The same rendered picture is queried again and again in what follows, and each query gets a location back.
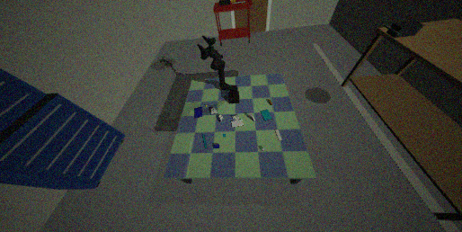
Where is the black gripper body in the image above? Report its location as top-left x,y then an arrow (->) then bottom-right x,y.
201,38 -> 218,59

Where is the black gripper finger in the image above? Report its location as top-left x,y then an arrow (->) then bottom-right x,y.
198,44 -> 207,55
202,36 -> 213,44

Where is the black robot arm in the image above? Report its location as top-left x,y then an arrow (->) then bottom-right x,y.
210,54 -> 237,98

